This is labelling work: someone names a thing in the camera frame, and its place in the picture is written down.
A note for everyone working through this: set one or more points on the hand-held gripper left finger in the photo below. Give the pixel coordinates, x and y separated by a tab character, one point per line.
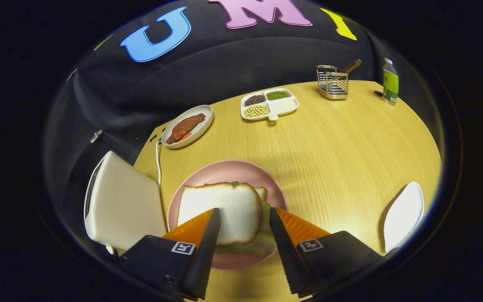
203	260

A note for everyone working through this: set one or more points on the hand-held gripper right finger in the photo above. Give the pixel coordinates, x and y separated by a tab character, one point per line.
285	251

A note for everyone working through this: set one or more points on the green lettuce leaf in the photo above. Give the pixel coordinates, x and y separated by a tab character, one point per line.
262	244

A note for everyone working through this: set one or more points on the toasted bread slice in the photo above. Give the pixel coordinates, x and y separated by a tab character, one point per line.
233	209

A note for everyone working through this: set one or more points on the bread slice under lettuce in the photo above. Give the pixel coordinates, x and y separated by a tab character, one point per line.
261	193

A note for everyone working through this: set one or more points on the pink round plate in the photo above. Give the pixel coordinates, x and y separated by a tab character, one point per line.
224	172

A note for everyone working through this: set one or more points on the white toaster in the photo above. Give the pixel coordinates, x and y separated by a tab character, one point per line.
124	205

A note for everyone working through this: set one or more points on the orange carrot slice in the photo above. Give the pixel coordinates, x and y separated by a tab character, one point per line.
186	136

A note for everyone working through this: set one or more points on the white oval plate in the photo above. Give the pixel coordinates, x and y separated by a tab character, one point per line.
405	214

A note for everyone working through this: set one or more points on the grey round plate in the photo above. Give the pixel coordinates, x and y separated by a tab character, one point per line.
203	126

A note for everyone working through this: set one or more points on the brown steak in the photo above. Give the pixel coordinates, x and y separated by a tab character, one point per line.
185	128

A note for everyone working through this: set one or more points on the pile of yellow soybeans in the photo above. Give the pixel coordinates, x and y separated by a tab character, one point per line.
257	111

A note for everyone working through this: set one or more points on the white divided dish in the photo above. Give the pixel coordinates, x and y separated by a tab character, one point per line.
285	107

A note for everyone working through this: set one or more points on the pile of red beans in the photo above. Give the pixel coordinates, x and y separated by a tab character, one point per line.
255	100

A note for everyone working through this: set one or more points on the pile of green beans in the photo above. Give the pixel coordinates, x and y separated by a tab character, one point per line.
278	95

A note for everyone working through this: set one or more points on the silver cloth clip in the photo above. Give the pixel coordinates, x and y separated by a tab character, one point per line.
96	136

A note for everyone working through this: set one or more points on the green label bottle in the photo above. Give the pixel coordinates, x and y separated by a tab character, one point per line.
390	86

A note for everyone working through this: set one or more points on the black backdrop cloth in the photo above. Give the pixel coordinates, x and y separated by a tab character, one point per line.
224	63

